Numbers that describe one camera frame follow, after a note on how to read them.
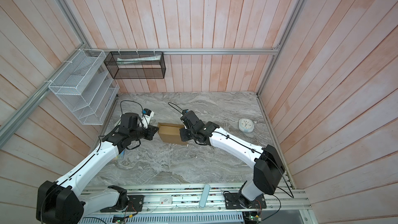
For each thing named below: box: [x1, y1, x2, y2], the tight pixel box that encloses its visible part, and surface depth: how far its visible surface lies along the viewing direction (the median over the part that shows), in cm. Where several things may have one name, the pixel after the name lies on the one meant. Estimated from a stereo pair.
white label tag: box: [159, 197, 173, 205], surface depth 75 cm
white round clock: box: [238, 118, 255, 133], surface depth 103 cm
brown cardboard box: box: [157, 122, 188, 146], surface depth 85 cm
